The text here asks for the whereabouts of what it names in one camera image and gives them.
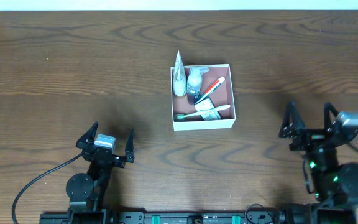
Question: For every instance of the white pink-lined box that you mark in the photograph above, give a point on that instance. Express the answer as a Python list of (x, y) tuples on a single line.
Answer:
[(222, 96)]

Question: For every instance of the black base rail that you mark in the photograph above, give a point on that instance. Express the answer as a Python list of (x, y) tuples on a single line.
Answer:
[(252, 216)]

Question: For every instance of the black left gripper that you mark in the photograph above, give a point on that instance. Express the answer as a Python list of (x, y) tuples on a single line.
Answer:
[(103, 154)]

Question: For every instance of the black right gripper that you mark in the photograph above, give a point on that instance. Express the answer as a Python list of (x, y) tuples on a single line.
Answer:
[(314, 138)]

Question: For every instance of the teal white toothpaste tube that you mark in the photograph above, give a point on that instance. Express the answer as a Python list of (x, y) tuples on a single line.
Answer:
[(211, 89)]

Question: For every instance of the clear foam pump bottle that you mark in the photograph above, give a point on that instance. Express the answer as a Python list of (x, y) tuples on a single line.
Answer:
[(194, 83)]

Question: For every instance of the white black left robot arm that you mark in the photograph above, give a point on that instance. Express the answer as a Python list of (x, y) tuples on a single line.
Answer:
[(86, 190)]

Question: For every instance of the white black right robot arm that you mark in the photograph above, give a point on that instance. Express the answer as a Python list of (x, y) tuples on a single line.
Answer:
[(334, 185)]

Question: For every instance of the green white toothbrush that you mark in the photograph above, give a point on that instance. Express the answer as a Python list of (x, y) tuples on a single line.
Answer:
[(182, 117)]

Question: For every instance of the white Pantene tube gold cap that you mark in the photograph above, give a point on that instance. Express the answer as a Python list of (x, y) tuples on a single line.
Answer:
[(179, 77)]

